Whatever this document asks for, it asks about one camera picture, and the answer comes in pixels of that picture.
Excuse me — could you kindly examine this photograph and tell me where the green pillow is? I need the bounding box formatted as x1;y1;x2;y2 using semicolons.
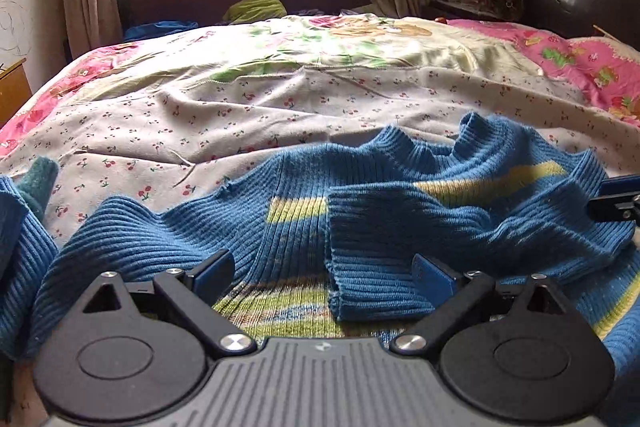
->
222;0;288;24

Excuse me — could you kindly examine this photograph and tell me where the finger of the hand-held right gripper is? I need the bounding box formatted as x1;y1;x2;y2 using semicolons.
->
586;176;640;224

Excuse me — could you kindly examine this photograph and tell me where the blue striped ribbed sweater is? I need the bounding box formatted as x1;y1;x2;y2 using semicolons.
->
0;111;640;408

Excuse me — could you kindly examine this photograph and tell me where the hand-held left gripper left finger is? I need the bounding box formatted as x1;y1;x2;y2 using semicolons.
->
82;249;259;358

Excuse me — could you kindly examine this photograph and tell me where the green knit cloth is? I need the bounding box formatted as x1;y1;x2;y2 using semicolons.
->
14;155;62;224

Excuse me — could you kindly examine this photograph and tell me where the cherry print bed sheet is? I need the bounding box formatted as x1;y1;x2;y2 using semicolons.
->
0;66;640;253

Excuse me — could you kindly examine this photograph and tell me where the wooden cabinet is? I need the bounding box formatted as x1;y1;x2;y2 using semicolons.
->
0;58;35;125

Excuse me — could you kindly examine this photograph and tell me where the blue ribbed knit garment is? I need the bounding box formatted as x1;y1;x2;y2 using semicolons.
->
0;176;61;360

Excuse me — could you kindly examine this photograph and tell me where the dark nightstand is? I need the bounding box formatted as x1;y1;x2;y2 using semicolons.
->
420;0;526;24

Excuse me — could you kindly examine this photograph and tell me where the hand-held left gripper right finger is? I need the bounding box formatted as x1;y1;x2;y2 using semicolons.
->
389;254;572;356

